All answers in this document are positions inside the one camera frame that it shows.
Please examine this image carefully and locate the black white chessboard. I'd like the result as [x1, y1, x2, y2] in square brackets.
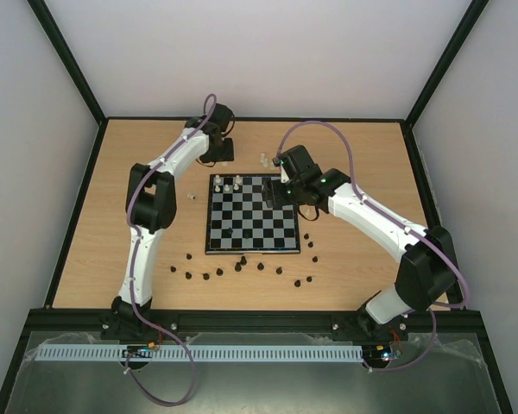
[205, 173, 300, 255]

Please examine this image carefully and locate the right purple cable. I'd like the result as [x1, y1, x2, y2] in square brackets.
[278, 121, 470, 373]

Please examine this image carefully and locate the purple cable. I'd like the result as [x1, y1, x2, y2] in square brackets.
[278, 121, 470, 373]
[124, 93, 219, 406]

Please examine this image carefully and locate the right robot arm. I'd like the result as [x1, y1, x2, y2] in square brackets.
[262, 145, 458, 338]

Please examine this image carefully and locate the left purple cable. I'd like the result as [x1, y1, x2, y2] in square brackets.
[124, 93, 219, 406]

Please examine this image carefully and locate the grey slotted cable duct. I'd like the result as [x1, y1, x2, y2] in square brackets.
[35, 344, 363, 363]

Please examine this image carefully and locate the black aluminium frame rail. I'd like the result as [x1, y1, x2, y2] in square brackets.
[22, 309, 487, 344]

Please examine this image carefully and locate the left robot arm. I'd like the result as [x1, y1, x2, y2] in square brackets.
[111, 103, 234, 336]

